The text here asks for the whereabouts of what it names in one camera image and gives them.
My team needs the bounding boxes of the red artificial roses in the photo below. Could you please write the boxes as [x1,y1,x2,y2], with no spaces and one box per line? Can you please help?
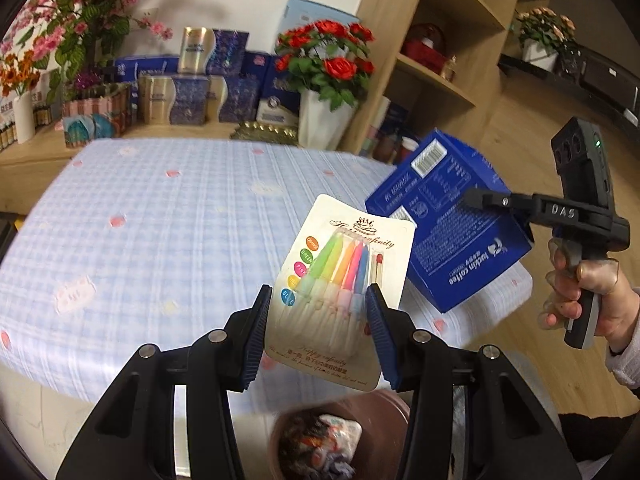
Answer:
[274,19,376,108]

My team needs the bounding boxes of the gold tray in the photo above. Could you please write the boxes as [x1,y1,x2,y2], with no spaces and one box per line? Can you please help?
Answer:
[230,120,301,147]

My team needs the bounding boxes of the person's right hand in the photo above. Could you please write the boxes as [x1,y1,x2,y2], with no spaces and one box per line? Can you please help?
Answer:
[537,237,640,356]

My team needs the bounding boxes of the wooden shelf unit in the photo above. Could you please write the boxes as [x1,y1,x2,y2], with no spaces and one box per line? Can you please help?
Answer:
[345,0,526,166]

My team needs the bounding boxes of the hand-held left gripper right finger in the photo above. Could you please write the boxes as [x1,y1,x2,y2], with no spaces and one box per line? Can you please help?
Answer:
[364,282,583,480]

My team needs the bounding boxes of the large light blue box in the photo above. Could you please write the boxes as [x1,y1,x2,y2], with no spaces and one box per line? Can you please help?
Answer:
[285,0,361,36]

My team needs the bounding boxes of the blue gold gift box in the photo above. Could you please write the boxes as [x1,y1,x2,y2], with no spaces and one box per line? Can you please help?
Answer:
[180,26,250,77]
[137,74,211,126]
[207,75,261,123]

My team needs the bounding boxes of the pink blossom artificial plant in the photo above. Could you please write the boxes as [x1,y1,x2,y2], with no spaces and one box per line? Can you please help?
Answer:
[0,0,221,106]

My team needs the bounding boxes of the teal patterned pouch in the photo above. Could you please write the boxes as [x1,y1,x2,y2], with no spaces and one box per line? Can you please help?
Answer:
[62,112,117,150]

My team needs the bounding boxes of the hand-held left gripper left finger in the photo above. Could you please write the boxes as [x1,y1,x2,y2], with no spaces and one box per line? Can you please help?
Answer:
[55,284,275,480]

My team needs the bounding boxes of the white ribbed vase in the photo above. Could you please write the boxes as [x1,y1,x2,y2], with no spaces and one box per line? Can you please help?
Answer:
[12,92,37,146]

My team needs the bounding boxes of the person's right forearm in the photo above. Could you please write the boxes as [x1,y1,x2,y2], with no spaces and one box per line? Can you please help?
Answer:
[605,330,640,388]

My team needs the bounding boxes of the dark red cup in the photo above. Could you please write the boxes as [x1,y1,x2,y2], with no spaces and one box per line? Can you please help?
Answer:
[374,135,398,163]

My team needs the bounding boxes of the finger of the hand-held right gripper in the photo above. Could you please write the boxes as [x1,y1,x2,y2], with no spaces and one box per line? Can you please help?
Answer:
[460,187,536,221]

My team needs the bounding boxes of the dark blue moon gift box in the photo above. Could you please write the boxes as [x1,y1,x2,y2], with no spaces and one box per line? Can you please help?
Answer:
[387,105,416,136]

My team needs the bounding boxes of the orange artificial flowers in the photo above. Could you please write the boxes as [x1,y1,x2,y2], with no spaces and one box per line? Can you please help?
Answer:
[0,55,41,96]

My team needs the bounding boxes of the person's leg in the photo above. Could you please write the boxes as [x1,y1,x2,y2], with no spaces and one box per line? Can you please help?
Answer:
[557,410,640,480]

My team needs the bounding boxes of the white red paper cup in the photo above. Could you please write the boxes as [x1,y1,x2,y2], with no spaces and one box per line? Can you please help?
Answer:
[397,136,421,163]

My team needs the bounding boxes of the stack of pastel cups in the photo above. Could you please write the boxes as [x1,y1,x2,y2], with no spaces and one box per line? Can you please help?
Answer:
[362,95,393,158]

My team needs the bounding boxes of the blue coffee box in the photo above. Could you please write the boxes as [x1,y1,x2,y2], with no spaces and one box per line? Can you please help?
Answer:
[365,128,533,314]

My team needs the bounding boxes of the brown plastic waste bin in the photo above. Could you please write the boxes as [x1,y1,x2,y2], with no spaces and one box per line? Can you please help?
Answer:
[267,389,416,480]

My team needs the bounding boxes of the pink rose plant white pot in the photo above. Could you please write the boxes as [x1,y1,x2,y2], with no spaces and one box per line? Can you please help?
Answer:
[515,7,578,73]

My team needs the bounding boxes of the red basket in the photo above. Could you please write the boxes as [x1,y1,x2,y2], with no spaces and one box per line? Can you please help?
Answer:
[402,22,448,73]

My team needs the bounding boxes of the birthday candle card pack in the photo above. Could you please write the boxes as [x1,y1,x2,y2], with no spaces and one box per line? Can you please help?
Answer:
[263,193,417,393]

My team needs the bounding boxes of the dark blue milk carton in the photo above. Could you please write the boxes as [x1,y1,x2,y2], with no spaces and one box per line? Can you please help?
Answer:
[256,55,303,126]

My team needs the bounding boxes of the small dark blue box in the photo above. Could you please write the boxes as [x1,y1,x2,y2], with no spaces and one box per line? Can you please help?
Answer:
[245,50,273,91]

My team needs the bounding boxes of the white angular vase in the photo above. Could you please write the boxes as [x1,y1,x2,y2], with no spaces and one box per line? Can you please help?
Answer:
[297,89,356,151]

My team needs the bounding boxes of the flat blue box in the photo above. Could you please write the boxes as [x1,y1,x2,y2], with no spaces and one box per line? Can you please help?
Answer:
[114,55,181,83]

